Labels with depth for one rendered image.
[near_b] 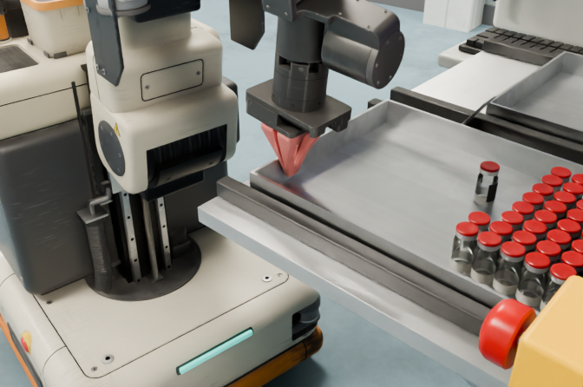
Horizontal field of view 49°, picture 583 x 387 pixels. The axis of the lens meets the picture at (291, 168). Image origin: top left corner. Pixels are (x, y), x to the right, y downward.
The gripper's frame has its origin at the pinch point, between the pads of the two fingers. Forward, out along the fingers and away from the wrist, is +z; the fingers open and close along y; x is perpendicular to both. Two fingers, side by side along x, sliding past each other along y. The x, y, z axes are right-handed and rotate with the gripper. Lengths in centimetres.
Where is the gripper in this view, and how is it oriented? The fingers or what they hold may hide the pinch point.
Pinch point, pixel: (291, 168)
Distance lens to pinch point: 74.0
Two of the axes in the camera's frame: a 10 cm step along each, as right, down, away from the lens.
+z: -0.8, 8.1, 5.8
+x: 6.8, -3.8, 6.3
